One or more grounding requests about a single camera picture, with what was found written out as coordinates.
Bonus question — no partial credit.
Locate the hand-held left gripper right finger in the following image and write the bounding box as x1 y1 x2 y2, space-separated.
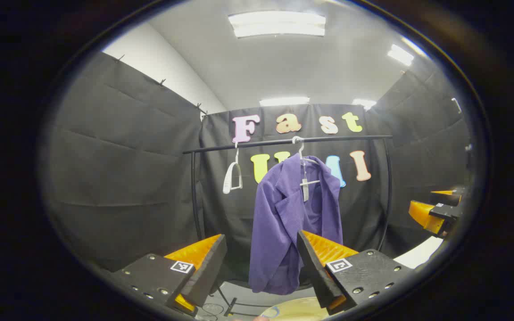
296 230 414 316

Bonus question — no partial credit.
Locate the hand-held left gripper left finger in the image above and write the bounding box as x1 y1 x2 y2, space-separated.
113 234 228 317

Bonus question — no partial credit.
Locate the round beige laundry hamper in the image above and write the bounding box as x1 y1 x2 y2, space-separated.
257 296 333 321

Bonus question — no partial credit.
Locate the purple knit cardigan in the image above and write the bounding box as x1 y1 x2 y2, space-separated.
248 154 344 296

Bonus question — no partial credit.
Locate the white plastic clothes hanger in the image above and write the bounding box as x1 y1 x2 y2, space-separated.
222 142 243 195
292 136 323 202

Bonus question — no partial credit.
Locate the black metal clothes rack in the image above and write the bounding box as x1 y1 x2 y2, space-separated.
182 135 394 250

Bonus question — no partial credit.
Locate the white flat board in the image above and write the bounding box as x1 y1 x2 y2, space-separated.
393 236 444 269

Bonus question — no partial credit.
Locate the black backdrop cloth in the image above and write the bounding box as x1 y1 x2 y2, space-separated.
45 51 474 286

